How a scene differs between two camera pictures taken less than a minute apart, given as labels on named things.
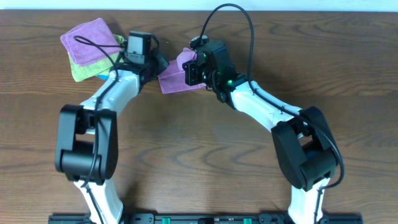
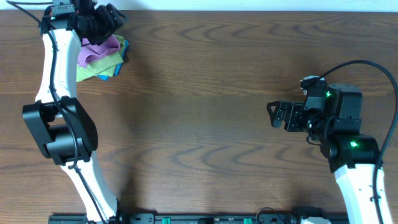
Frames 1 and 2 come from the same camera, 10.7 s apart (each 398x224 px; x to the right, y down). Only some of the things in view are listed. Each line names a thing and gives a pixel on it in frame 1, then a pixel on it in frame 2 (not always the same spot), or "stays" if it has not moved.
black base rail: [204, 219] stays
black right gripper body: [199, 74] -> [311, 121]
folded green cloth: [100, 67] stays
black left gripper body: [155, 65] -> [98, 28]
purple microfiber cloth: [173, 78] -> [89, 53]
